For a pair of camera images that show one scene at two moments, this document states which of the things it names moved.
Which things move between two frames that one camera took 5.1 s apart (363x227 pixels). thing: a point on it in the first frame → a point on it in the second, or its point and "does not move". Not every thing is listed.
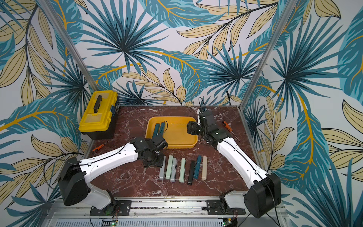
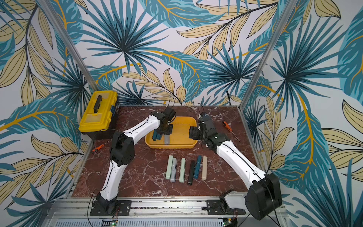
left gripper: [159, 164] → [169, 132]
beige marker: [204, 168] does not move
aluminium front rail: [161, 212] does not move
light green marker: [169, 163] does not move
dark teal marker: [156, 130] does not move
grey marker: [162, 170] → [167, 139]
